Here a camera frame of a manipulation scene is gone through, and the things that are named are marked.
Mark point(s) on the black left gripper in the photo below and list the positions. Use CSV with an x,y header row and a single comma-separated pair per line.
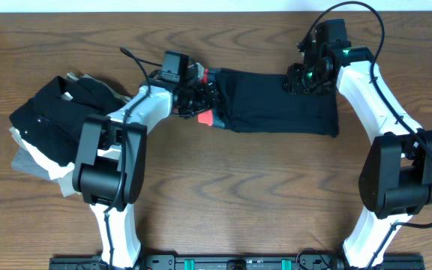
x,y
206,103

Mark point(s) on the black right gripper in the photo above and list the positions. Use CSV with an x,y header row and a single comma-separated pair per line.
x,y
295,85

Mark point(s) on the black leggings red waistband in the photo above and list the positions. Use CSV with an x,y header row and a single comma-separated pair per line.
x,y
257,103

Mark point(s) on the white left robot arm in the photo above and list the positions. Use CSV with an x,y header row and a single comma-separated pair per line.
x,y
111,157

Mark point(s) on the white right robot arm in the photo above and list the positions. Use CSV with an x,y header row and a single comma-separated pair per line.
x,y
395,183

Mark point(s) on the black folded garment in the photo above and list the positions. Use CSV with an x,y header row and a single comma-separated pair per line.
x,y
52,119

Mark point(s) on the white folded garment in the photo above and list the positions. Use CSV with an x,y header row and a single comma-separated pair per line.
x,y
55,171

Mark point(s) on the grey folded garment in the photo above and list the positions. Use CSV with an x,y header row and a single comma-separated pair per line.
x,y
23,162

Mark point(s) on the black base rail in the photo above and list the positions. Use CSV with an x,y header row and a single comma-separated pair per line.
x,y
238,262

